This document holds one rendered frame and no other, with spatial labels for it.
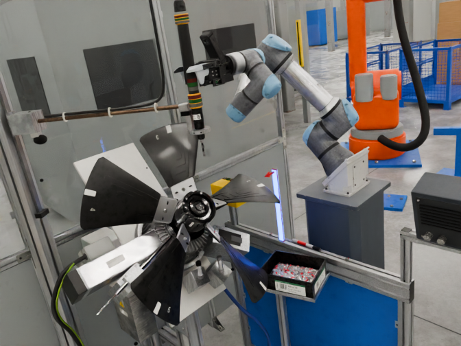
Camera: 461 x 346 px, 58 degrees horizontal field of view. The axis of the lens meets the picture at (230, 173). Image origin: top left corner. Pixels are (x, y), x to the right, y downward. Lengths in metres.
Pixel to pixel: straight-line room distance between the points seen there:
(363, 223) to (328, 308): 0.39
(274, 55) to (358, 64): 3.49
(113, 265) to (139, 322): 0.46
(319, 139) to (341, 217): 0.36
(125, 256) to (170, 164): 0.35
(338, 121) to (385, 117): 3.23
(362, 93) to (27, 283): 3.96
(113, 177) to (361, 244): 1.10
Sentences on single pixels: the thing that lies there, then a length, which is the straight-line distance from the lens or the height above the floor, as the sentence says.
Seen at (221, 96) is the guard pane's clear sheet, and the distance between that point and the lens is 2.43.
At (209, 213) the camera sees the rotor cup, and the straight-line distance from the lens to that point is 1.37.
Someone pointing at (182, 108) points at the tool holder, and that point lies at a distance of 1.36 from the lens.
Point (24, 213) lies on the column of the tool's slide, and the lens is 1.76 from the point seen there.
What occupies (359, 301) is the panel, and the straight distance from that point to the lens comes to 1.75.
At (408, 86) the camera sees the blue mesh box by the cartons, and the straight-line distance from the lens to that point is 7.77.
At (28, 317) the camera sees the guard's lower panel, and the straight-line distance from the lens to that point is 2.07.
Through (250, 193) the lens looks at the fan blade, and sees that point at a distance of 1.53.
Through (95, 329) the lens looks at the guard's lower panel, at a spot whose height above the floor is 0.47.
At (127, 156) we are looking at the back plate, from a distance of 1.70.
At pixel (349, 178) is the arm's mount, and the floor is 1.08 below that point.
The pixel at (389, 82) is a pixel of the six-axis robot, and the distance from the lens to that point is 4.96.
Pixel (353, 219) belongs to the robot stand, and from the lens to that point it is 1.83.
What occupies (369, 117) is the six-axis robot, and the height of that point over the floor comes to 0.54.
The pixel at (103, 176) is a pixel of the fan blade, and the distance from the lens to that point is 1.33.
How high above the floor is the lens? 1.76
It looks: 20 degrees down
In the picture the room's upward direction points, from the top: 8 degrees counter-clockwise
